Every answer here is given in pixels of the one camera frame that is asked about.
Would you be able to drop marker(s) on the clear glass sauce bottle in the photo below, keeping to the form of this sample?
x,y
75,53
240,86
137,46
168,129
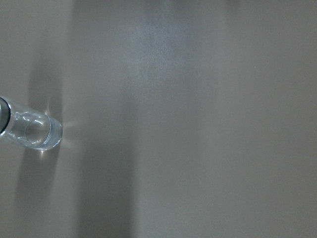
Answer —
x,y
27,127

